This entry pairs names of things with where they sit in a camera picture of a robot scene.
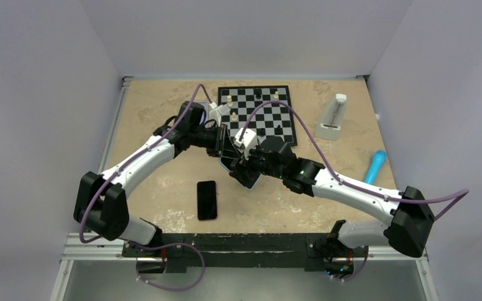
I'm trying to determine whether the blue cylindrical flashlight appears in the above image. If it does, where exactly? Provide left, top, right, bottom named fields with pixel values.
left=363, top=150, right=387, bottom=184

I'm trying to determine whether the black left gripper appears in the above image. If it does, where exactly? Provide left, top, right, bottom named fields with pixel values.
left=190, top=123, right=240, bottom=159

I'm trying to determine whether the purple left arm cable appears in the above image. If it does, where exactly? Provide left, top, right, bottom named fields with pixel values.
left=78, top=83, right=215, bottom=245

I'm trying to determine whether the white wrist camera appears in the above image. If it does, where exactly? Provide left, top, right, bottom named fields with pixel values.
left=208, top=102, right=232, bottom=124
left=233, top=129, right=259, bottom=159

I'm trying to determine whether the black chess piece near right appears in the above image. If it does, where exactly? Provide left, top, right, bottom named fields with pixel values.
left=274, top=125, right=284, bottom=135

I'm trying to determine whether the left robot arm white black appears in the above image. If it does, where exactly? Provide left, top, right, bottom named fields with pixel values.
left=73, top=102, right=235, bottom=256

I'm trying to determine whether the black phone magenta edge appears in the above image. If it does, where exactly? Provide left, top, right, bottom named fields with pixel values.
left=196, top=181, right=218, bottom=221

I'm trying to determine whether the phone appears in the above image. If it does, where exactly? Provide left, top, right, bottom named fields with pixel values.
left=219, top=155, right=261, bottom=189

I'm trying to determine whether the black and silver chessboard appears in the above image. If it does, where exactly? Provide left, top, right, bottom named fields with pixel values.
left=218, top=85, right=297, bottom=146

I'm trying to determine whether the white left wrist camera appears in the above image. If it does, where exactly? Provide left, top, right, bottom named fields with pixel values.
left=208, top=102, right=232, bottom=124

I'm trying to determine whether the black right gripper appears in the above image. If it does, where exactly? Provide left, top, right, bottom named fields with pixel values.
left=230, top=141, right=286, bottom=186

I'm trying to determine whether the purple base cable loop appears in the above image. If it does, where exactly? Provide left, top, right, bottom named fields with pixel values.
left=136, top=243, right=206, bottom=292

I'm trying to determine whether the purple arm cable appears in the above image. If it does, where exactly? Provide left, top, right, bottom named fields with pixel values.
left=240, top=100, right=470, bottom=222
left=78, top=83, right=215, bottom=245

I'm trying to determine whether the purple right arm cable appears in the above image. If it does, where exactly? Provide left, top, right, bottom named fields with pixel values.
left=240, top=100, right=470, bottom=222

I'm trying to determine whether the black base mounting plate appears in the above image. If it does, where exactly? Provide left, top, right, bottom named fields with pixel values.
left=122, top=233, right=368, bottom=274

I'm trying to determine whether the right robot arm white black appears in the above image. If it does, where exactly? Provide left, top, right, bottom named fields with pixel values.
left=230, top=137, right=434, bottom=258

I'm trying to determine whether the lilac phone case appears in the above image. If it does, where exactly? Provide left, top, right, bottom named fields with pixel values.
left=188, top=102, right=208, bottom=125

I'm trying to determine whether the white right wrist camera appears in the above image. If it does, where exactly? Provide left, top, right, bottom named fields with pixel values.
left=233, top=129, right=259, bottom=159

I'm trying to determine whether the white translucent metronome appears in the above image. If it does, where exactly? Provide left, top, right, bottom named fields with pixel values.
left=314, top=93, right=347, bottom=140

